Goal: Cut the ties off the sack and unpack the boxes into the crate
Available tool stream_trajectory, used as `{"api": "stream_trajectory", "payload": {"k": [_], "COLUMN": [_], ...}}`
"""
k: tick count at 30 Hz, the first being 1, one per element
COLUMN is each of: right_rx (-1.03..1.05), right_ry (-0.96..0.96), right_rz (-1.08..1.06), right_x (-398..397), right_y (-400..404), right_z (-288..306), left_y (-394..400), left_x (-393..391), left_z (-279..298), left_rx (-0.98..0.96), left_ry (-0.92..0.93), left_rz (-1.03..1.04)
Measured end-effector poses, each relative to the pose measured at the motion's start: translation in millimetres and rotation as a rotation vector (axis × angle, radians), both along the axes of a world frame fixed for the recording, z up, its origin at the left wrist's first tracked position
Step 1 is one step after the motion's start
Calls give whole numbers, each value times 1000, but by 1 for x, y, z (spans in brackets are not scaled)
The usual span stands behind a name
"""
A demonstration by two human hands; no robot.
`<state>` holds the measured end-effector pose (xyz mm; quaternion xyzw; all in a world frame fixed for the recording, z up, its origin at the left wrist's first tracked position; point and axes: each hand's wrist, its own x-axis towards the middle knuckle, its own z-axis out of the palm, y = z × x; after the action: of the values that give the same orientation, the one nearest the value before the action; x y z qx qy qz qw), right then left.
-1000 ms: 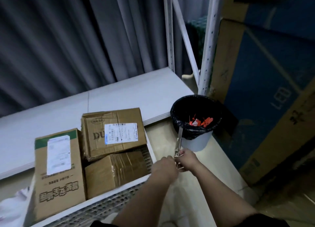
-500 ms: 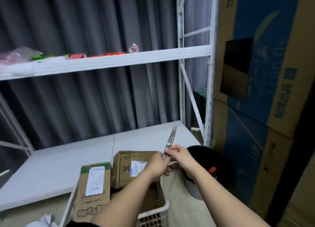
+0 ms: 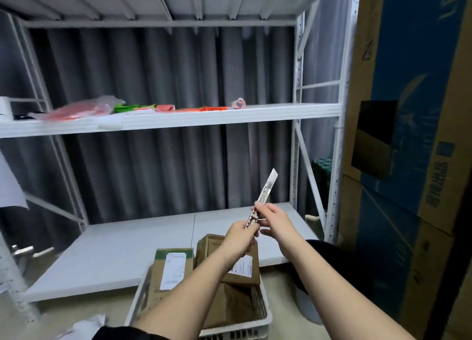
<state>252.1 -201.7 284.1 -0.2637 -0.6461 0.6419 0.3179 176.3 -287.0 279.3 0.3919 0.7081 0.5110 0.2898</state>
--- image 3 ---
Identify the person's right hand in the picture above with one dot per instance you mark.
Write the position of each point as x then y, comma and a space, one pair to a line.
278, 223

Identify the person's left hand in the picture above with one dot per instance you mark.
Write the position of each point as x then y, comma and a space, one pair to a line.
239, 240

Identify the taped cardboard box white label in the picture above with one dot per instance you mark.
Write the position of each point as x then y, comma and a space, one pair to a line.
210, 245

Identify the plain brown cardboard box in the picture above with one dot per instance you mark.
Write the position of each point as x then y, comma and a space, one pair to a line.
232, 306

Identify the tall cardboard box green-edged label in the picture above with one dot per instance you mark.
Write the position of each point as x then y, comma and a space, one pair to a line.
169, 273

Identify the white woven sack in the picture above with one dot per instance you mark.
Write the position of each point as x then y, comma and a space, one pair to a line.
83, 328

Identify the person's left forearm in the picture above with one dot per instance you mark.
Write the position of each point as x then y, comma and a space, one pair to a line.
188, 295

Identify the person's right forearm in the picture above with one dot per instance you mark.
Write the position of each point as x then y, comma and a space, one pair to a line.
339, 295

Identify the person's black left sleeve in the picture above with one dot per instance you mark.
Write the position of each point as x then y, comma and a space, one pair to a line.
125, 334

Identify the cardboard box black number print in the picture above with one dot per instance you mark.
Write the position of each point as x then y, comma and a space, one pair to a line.
459, 314

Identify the clear plastic bag red contents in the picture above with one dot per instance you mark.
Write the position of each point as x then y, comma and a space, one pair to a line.
77, 109

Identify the green mesh bundle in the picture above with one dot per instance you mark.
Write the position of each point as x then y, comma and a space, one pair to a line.
322, 181

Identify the white plastic slotted basket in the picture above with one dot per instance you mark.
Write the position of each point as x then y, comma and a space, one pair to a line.
254, 325

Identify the grey curtain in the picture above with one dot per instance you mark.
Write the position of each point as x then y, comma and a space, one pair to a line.
166, 166

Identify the pink roll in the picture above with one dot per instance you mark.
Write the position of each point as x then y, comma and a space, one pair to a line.
239, 103

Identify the pile of red ties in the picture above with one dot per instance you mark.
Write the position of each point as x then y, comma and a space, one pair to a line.
203, 109

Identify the white metal shelf rack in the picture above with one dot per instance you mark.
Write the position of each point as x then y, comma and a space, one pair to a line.
166, 118

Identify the small red packet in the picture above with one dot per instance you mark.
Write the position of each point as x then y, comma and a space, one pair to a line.
166, 107

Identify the flat white packet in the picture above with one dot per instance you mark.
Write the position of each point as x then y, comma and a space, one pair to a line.
142, 110

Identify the green item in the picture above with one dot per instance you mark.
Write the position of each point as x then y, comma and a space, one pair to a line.
127, 108

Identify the white tape strip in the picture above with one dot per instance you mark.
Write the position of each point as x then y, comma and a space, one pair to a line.
110, 121

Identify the small white plastic part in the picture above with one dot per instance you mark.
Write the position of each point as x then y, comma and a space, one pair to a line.
43, 253

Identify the white paper sheet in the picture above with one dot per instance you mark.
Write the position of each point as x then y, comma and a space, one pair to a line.
11, 185

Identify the white paper cup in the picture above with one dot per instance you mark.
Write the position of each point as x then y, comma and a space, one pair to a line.
5, 105

